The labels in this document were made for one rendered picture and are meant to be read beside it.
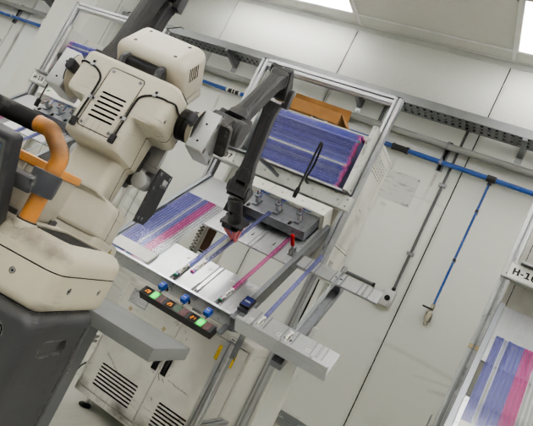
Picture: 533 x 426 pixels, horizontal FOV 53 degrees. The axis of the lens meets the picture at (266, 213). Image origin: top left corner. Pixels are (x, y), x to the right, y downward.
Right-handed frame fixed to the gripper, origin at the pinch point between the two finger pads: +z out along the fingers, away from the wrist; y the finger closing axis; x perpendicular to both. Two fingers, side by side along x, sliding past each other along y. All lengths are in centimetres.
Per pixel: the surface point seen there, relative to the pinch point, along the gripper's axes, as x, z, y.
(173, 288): 26.3, 11.9, 8.9
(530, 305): -58, 18, -106
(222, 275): 10.0, 10.7, -2.3
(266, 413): 35, 36, -42
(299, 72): -92, -37, 29
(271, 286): 3.0, 11.1, -20.3
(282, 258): -13.7, 10.6, -15.0
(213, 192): -34, 10, 38
